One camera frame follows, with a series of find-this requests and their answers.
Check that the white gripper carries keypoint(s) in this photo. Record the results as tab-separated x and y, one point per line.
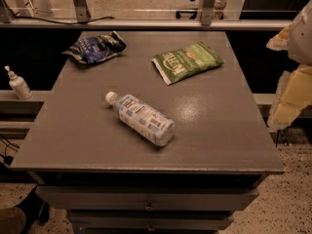
301	38

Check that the white pump dispenser bottle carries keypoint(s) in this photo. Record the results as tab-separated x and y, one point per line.
18	84

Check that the green snack bag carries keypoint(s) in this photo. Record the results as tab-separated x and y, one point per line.
180	64

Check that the grey drawer cabinet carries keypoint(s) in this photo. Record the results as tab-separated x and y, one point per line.
103	173

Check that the blue snack bag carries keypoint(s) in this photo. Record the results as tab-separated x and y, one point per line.
96	49

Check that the top drawer knob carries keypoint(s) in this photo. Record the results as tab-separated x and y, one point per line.
149	208

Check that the black shoe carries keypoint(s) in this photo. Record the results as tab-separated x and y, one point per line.
34	208

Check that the metal frame leg right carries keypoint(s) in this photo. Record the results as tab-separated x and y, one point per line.
207	11

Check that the metal frame leg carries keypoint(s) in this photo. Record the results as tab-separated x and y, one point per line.
82	11
207	11

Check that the metal frame leg left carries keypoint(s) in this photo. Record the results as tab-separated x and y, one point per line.
82	11

